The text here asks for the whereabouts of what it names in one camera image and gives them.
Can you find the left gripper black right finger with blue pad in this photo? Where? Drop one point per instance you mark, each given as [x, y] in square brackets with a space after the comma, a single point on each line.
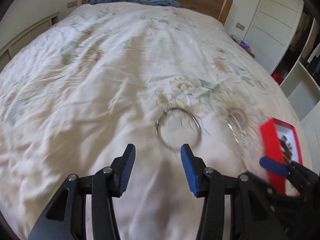
[251, 215]

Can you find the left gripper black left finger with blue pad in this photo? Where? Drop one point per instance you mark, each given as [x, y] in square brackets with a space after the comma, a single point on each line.
[64, 216]

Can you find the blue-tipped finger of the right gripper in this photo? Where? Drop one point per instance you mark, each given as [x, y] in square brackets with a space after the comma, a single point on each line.
[274, 167]

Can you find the dark brown bangle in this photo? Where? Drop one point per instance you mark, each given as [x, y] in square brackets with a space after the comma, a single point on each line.
[286, 149]

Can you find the red jewelry box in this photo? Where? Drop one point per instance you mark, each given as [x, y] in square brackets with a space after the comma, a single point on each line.
[271, 131]

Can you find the thin silver bangle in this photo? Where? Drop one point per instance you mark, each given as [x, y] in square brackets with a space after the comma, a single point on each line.
[177, 126]

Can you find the open closet shelving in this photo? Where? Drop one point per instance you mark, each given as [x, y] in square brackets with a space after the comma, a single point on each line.
[300, 88]

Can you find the red bag in closet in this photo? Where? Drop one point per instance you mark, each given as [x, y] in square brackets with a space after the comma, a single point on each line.
[277, 77]

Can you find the purple tissue box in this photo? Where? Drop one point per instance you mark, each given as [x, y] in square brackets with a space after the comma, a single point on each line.
[244, 45]

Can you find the wooden nightstand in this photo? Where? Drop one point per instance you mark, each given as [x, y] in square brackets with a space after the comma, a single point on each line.
[238, 41]

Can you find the floral beige bed quilt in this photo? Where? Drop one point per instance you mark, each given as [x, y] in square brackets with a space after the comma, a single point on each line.
[75, 97]

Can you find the white wardrobe door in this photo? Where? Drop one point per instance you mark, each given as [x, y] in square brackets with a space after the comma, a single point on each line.
[273, 27]

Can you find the blue pillow right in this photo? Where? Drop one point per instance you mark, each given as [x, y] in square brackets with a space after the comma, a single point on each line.
[163, 3]

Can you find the right wall switch plate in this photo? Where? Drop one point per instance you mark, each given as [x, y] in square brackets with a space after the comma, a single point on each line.
[240, 26]

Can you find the wall switch plate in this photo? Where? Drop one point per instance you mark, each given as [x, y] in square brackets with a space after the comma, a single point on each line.
[240, 26]
[72, 4]

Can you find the low white wall cabinet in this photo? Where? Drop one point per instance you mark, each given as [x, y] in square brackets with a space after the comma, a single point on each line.
[25, 37]

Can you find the left wall switch plate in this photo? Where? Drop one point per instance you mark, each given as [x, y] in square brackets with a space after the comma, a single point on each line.
[72, 4]

